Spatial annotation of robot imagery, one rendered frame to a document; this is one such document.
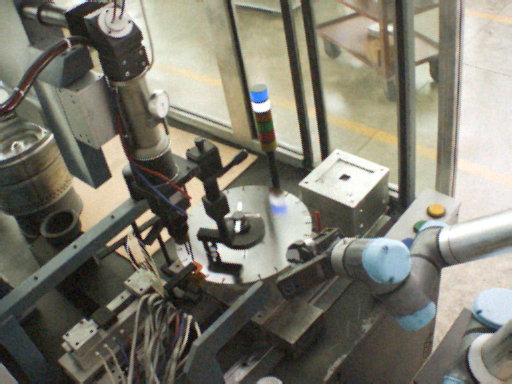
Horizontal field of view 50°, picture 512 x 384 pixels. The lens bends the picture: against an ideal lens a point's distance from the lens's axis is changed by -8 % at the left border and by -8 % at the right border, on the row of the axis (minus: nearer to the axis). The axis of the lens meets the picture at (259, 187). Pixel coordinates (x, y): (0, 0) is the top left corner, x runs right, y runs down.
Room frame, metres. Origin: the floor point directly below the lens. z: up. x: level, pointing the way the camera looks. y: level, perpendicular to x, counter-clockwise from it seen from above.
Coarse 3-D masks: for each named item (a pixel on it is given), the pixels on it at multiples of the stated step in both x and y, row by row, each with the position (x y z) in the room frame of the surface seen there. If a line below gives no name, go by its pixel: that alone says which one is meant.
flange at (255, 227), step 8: (232, 224) 1.02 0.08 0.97; (248, 224) 1.01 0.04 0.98; (256, 224) 1.02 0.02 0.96; (264, 224) 1.02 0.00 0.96; (240, 232) 1.00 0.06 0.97; (248, 232) 1.00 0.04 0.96; (256, 232) 0.99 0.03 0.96; (264, 232) 1.00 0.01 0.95; (240, 240) 0.98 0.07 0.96; (248, 240) 0.97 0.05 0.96; (256, 240) 0.97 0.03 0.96
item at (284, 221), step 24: (240, 192) 1.16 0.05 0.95; (264, 192) 1.14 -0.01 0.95; (288, 192) 1.12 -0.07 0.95; (192, 216) 1.11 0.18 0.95; (264, 216) 1.05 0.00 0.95; (288, 216) 1.04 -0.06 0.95; (192, 240) 1.02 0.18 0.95; (264, 240) 0.97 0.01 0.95; (288, 240) 0.96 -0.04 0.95; (216, 264) 0.93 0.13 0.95; (240, 264) 0.91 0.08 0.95; (264, 264) 0.90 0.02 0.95; (288, 264) 0.88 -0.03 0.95
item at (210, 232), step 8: (216, 224) 0.95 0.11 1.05; (224, 224) 0.95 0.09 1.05; (200, 232) 0.97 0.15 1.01; (208, 232) 0.97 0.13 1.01; (216, 232) 0.96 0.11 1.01; (224, 232) 0.94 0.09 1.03; (232, 232) 0.95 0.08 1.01; (200, 240) 0.97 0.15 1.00; (208, 240) 0.96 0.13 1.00; (216, 240) 0.95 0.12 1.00; (224, 240) 0.94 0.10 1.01; (232, 240) 0.94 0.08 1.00; (208, 248) 0.96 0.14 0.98; (216, 248) 0.97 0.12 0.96
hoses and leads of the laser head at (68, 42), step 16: (144, 16) 0.91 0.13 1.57; (48, 48) 0.86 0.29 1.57; (64, 48) 0.87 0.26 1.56; (96, 48) 0.91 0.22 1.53; (32, 64) 0.84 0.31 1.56; (32, 80) 0.82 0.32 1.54; (16, 96) 0.79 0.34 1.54; (112, 96) 0.91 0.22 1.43; (0, 112) 0.78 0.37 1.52; (128, 144) 0.91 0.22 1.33; (128, 160) 0.89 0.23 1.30; (160, 176) 0.86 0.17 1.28; (176, 208) 0.84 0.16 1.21
